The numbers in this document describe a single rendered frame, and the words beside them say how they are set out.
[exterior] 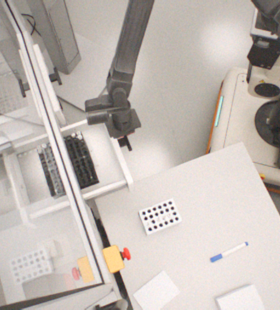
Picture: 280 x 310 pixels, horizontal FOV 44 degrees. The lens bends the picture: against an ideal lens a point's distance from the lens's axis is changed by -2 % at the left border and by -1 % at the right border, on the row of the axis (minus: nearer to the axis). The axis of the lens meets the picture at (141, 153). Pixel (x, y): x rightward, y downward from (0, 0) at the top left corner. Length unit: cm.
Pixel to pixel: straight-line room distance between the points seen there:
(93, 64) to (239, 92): 94
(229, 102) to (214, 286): 106
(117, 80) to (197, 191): 53
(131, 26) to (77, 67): 149
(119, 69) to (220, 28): 175
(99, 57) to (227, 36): 89
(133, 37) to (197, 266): 75
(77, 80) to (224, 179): 131
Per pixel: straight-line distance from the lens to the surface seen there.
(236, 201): 126
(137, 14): 85
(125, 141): 112
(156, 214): 120
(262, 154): 187
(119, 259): 104
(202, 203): 123
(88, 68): 231
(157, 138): 210
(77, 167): 115
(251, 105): 197
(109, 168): 117
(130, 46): 88
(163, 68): 233
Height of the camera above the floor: 195
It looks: 71 degrees down
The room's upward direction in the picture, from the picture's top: straight up
